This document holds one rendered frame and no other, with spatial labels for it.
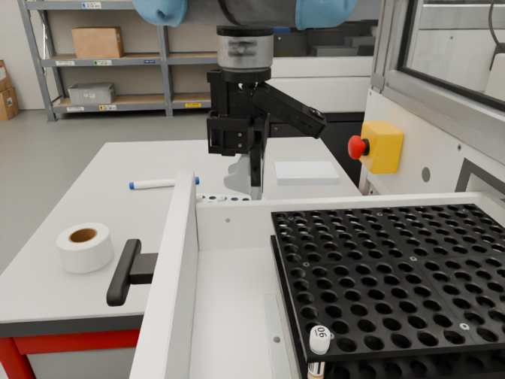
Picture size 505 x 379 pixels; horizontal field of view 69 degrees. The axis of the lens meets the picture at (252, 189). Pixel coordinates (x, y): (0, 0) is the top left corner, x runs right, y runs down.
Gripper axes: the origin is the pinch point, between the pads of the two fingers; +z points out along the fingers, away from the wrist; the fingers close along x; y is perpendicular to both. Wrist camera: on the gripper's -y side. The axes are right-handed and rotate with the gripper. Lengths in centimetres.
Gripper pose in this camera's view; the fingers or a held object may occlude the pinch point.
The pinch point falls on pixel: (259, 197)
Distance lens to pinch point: 59.4
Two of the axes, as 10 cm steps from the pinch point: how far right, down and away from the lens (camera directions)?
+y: -9.9, -0.5, 1.0
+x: -1.1, 4.5, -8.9
